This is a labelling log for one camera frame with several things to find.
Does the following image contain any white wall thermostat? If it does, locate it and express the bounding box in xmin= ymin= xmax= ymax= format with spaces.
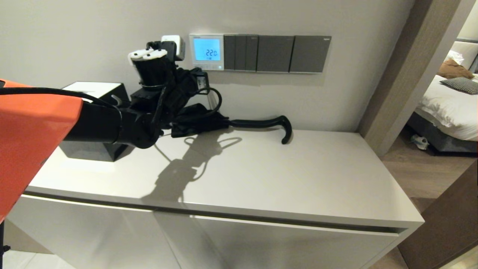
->
xmin=189 ymin=34 xmax=224 ymax=71

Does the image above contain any black folded umbrella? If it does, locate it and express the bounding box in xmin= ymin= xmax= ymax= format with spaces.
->
xmin=170 ymin=104 xmax=292 ymax=145

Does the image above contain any black tissue box white top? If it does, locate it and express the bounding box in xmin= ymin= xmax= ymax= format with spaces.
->
xmin=59 ymin=81 xmax=132 ymax=162

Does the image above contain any white cabinet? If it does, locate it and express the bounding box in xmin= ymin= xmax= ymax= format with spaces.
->
xmin=7 ymin=127 xmax=425 ymax=269

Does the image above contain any narrow white cabinet door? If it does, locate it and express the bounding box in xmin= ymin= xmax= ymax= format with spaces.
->
xmin=7 ymin=195 xmax=181 ymax=269

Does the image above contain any wide white cabinet door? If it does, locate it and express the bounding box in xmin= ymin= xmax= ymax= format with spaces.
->
xmin=154 ymin=211 xmax=398 ymax=269

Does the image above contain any shoe on floor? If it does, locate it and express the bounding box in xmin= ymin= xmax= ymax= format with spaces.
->
xmin=411 ymin=134 xmax=429 ymax=151

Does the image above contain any bed with white duvet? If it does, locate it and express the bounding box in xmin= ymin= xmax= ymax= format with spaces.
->
xmin=406 ymin=74 xmax=478 ymax=154

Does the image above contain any brown pillow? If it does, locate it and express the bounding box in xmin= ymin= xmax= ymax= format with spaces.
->
xmin=437 ymin=59 xmax=475 ymax=80

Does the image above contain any white pillow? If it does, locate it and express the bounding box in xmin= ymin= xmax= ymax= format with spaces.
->
xmin=445 ymin=50 xmax=465 ymax=66

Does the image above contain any checkered pillow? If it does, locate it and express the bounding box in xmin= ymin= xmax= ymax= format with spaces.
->
xmin=440 ymin=78 xmax=478 ymax=95

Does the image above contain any dark wooden door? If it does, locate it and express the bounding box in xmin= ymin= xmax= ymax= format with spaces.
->
xmin=397 ymin=159 xmax=478 ymax=269

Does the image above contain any looped black gripper cable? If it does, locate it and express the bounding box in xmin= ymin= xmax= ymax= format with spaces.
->
xmin=194 ymin=87 xmax=223 ymax=114

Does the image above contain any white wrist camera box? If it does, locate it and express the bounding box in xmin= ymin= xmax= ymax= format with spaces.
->
xmin=148 ymin=35 xmax=186 ymax=61

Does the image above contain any grey triple wall switch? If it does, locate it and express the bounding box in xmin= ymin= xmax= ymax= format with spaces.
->
xmin=224 ymin=35 xmax=259 ymax=72

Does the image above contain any plain grey wall switch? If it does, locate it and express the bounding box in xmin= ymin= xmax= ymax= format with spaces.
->
xmin=257 ymin=35 xmax=295 ymax=73

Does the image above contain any grey wall switch with logo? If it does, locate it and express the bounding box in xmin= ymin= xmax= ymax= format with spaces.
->
xmin=289 ymin=35 xmax=332 ymax=74

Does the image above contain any long black arm cable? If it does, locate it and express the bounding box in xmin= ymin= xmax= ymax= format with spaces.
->
xmin=0 ymin=87 xmax=122 ymax=109

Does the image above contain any wooden door frame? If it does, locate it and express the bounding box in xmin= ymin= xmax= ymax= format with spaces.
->
xmin=357 ymin=0 xmax=477 ymax=157

